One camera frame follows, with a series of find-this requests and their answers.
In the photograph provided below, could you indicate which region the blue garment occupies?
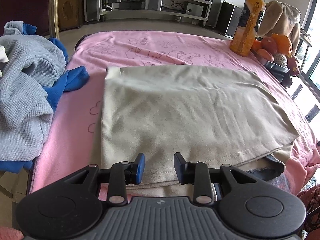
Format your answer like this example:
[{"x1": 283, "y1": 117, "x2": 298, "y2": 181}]
[{"x1": 0, "y1": 23, "x2": 90, "y2": 174}]

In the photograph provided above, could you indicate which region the maroon chair with gold frame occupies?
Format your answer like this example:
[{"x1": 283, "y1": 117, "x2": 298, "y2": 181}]
[{"x1": 1, "y1": 0, "x2": 59, "y2": 38}]

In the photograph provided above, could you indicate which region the orange juice bottle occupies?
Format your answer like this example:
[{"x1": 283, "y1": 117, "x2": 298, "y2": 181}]
[{"x1": 229, "y1": 0, "x2": 265, "y2": 57}]

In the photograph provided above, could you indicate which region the red apple lower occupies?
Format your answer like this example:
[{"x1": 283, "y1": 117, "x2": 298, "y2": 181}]
[{"x1": 257, "y1": 49, "x2": 274, "y2": 62}]

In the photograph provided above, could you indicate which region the wooden cabinet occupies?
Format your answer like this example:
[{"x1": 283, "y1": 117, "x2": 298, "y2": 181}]
[{"x1": 58, "y1": 0, "x2": 84, "y2": 31}]

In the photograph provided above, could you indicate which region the red apple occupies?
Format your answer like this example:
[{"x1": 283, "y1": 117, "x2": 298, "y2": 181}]
[
  {"x1": 261, "y1": 37, "x2": 278, "y2": 55},
  {"x1": 257, "y1": 49, "x2": 274, "y2": 62}
]

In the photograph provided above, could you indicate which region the black drawer cabinet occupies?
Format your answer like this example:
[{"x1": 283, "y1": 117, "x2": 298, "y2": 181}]
[{"x1": 215, "y1": 2, "x2": 242, "y2": 37}]

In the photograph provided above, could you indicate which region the beige shirt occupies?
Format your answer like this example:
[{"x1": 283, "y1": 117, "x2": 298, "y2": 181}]
[{"x1": 100, "y1": 65, "x2": 299, "y2": 196}]

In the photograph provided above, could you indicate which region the grey tv stand shelf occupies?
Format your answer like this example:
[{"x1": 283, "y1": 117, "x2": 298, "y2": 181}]
[{"x1": 100, "y1": 0, "x2": 212, "y2": 23}]

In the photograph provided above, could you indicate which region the small orange tangerine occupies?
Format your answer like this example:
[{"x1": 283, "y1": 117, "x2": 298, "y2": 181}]
[{"x1": 251, "y1": 39, "x2": 263, "y2": 52}]

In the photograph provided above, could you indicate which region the tan fleece jacket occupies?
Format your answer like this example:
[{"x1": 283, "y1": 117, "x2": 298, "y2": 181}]
[{"x1": 257, "y1": 1, "x2": 300, "y2": 53}]

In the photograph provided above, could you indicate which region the red apple upper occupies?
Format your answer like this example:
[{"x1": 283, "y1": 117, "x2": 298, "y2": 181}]
[{"x1": 261, "y1": 37, "x2": 278, "y2": 55}]

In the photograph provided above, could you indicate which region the white garment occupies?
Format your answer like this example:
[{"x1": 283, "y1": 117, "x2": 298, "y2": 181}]
[{"x1": 0, "y1": 45, "x2": 9, "y2": 77}]

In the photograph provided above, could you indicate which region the tall grey speaker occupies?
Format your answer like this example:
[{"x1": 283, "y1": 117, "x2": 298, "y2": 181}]
[{"x1": 84, "y1": 0, "x2": 100, "y2": 22}]

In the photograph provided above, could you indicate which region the red dragon fruit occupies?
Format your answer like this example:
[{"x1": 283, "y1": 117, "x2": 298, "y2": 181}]
[{"x1": 286, "y1": 54, "x2": 300, "y2": 76}]

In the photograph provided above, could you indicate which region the bumpy orange citrus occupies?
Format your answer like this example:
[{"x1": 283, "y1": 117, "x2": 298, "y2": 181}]
[{"x1": 271, "y1": 34, "x2": 292, "y2": 55}]

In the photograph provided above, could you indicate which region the light blue waffle sweater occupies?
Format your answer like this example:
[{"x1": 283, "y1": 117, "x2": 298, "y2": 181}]
[{"x1": 0, "y1": 20, "x2": 67, "y2": 162}]

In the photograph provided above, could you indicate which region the pink cartoon blanket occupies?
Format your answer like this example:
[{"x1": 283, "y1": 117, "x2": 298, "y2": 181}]
[{"x1": 30, "y1": 31, "x2": 319, "y2": 194}]

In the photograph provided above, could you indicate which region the black fruit tray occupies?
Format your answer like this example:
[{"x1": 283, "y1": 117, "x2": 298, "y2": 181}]
[{"x1": 251, "y1": 50, "x2": 289, "y2": 82}]

